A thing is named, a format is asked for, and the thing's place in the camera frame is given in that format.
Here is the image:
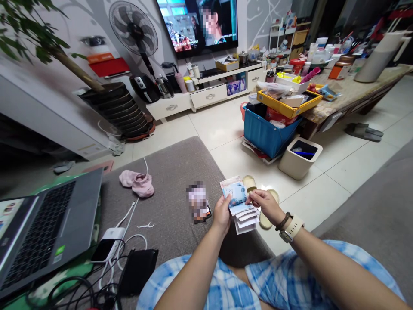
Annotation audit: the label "person's right hand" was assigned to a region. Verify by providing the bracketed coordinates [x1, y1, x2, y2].
[246, 189, 287, 227]

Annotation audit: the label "person's left hand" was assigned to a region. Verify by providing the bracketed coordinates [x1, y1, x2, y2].
[211, 193, 234, 231]

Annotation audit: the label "stack of banknotes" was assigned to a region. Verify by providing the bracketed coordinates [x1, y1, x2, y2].
[219, 175, 261, 235]

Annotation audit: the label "black smartphone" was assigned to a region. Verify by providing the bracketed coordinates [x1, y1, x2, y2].
[186, 182, 213, 224]

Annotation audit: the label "beige trash can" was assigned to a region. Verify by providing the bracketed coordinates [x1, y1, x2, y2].
[278, 136, 324, 181]

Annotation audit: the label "blue storage box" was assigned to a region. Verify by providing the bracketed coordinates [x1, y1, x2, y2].
[242, 104, 303, 159]

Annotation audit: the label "gray upholstered seat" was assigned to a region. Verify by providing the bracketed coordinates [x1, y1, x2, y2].
[56, 135, 275, 310]

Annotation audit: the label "yellow tray box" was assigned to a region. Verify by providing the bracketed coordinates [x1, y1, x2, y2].
[256, 84, 324, 119]

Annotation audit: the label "pair of pink socks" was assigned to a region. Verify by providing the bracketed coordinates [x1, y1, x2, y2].
[119, 169, 155, 198]

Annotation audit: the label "white television stand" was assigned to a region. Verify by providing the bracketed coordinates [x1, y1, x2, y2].
[145, 60, 269, 124]

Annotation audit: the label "gray sofa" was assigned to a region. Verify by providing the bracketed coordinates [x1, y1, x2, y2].
[309, 147, 413, 256]

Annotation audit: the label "black wallet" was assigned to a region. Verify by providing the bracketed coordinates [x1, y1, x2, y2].
[119, 248, 159, 297]

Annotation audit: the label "white charger block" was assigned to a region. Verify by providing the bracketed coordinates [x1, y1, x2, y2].
[102, 227, 127, 259]

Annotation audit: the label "pair of gray slippers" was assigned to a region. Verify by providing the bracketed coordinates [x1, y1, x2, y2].
[344, 122, 384, 143]

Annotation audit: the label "pink flat board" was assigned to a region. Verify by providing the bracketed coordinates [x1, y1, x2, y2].
[82, 160, 114, 174]

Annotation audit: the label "white-edged smartphone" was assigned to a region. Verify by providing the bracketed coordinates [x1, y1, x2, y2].
[91, 239, 116, 264]

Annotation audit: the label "cluttered coffee table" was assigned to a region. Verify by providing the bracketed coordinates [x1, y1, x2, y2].
[268, 19, 413, 140]

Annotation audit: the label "black air fryer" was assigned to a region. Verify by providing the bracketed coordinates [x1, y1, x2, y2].
[129, 73, 161, 104]

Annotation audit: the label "orange jar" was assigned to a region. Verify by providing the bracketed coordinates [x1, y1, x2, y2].
[328, 55, 356, 81]

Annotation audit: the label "potted tree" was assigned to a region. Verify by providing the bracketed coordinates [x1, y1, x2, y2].
[0, 0, 156, 142]

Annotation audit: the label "white shelf rack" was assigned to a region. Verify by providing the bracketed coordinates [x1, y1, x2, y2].
[269, 12, 298, 62]

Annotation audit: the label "gray sock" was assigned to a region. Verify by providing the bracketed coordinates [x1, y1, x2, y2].
[52, 160, 76, 174]

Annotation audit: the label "red box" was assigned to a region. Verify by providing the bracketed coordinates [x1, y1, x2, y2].
[88, 57, 130, 78]

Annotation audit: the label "white thermos jug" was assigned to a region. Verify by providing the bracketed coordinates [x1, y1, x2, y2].
[354, 30, 409, 83]

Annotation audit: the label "gray laptop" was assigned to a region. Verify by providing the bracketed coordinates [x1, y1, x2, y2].
[0, 167, 104, 301]

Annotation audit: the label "black standing fan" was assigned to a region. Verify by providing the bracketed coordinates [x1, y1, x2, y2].
[108, 0, 160, 83]

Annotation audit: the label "white cabinet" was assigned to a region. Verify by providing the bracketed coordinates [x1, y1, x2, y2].
[0, 68, 109, 161]

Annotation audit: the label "white cable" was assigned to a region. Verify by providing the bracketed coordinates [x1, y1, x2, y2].
[96, 156, 150, 291]

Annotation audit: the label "black cables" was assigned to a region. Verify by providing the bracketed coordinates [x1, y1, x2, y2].
[25, 255, 136, 310]

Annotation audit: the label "wall television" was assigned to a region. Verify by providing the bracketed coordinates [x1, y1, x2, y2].
[157, 0, 240, 53]

